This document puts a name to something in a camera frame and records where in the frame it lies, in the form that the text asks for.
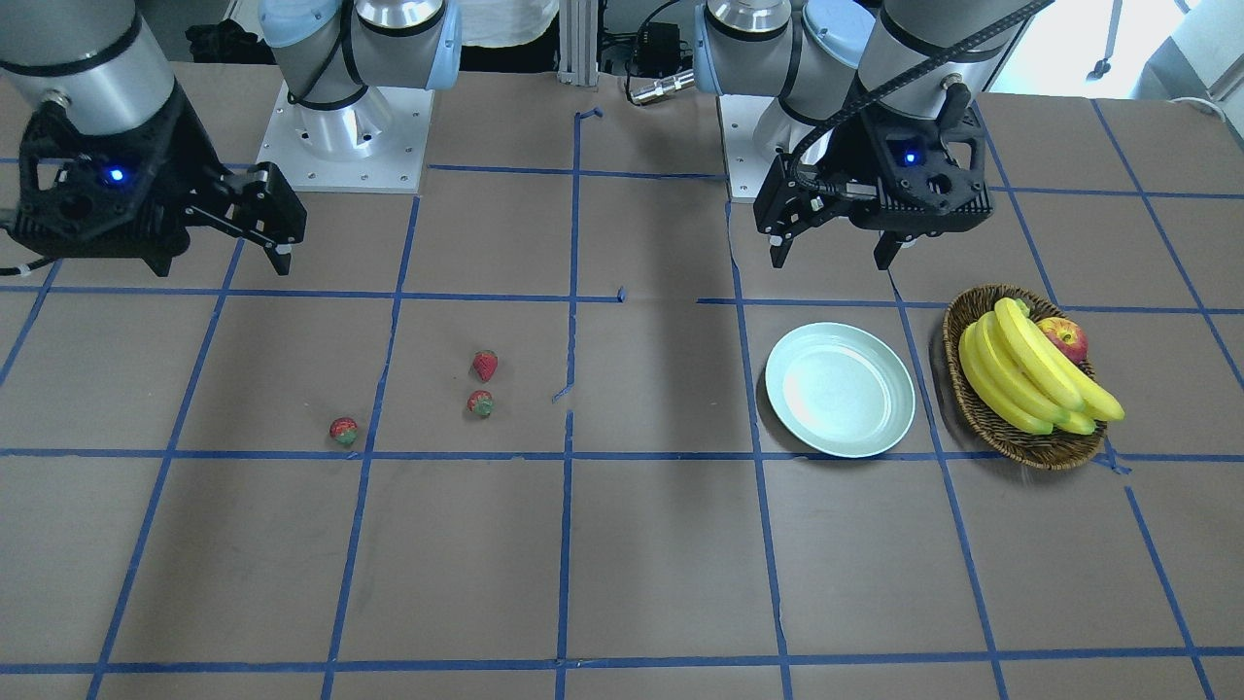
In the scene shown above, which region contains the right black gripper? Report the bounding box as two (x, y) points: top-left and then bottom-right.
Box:
(7, 92), (307, 276)

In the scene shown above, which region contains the red apple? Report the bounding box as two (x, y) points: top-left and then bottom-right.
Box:
(1037, 316), (1089, 366)

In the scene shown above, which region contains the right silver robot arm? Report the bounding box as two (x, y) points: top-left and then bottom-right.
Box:
(2, 1), (462, 276)

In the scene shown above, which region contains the strawberry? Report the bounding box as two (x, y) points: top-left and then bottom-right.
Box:
(328, 417), (361, 448)
(471, 349), (501, 384)
(467, 390), (495, 418)

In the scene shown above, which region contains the aluminium frame post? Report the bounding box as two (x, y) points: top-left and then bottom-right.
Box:
(557, 0), (601, 88)

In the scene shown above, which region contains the wicker basket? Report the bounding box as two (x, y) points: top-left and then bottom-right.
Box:
(928, 283), (1108, 471)

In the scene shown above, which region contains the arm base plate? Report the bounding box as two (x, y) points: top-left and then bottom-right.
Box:
(255, 86), (435, 194)
(718, 94), (812, 203)

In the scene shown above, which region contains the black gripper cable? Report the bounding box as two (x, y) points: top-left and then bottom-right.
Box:
(787, 0), (1055, 187)

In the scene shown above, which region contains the yellow banana bunch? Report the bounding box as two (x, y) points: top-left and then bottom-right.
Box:
(958, 297), (1125, 436)

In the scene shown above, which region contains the black power adapter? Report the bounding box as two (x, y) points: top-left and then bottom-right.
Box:
(631, 22), (680, 77)

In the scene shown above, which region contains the light green plate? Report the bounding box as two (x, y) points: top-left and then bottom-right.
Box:
(764, 322), (916, 458)

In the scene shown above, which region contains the silver cable connector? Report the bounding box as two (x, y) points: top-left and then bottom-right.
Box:
(626, 68), (695, 107)

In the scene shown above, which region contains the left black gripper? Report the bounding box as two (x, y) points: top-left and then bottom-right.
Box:
(753, 98), (994, 271)

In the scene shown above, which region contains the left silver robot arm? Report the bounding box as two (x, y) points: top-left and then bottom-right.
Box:
(693, 1), (1046, 270)

